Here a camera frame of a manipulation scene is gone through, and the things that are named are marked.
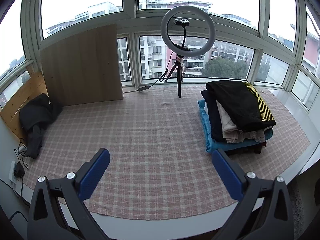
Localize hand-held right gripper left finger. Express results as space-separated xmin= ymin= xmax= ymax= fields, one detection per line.
xmin=27 ymin=148 xmax=110 ymax=240

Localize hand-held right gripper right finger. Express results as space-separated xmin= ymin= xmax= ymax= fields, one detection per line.
xmin=212 ymin=149 xmax=293 ymax=240

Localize dark grey pants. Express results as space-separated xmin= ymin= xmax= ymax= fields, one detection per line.
xmin=19 ymin=93 xmax=62 ymax=159

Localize dark red folded garment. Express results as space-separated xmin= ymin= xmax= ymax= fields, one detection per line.
xmin=225 ymin=141 xmax=267 ymax=155

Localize blue folded garment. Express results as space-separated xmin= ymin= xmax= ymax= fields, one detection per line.
xmin=197 ymin=99 xmax=273 ymax=153

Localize beige folded garment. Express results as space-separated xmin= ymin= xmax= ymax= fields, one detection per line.
xmin=215 ymin=100 xmax=266 ymax=143

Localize navy folded garment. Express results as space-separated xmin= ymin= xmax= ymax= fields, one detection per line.
xmin=201 ymin=89 xmax=225 ymax=142

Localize pink plaid cloth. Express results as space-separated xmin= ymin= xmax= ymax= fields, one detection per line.
xmin=24 ymin=85 xmax=312 ymax=217

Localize black garment with yellow stripes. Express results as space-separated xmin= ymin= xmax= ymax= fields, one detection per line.
xmin=205 ymin=80 xmax=277 ymax=132

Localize black charger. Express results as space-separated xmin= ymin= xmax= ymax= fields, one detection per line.
xmin=14 ymin=164 xmax=25 ymax=178

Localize white power strip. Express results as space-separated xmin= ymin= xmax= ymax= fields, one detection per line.
xmin=9 ymin=161 xmax=23 ymax=184

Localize small tripod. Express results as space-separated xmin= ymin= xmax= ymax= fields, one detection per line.
xmin=164 ymin=54 xmax=184 ymax=98

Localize light wooden board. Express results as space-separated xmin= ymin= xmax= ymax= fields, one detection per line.
xmin=40 ymin=23 xmax=124 ymax=107

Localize pine wooden panel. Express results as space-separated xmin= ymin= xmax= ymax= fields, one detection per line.
xmin=0 ymin=65 xmax=49 ymax=140

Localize black gooseneck phone holder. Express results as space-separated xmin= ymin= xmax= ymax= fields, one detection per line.
xmin=174 ymin=19 xmax=190 ymax=55

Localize black charger cable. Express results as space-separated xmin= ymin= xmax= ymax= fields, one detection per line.
xmin=20 ymin=176 xmax=32 ymax=207

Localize ring light cable with controller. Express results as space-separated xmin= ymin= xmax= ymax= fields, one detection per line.
xmin=137 ymin=51 xmax=175 ymax=92

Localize white ring light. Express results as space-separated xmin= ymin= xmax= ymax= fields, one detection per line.
xmin=160 ymin=9 xmax=216 ymax=57

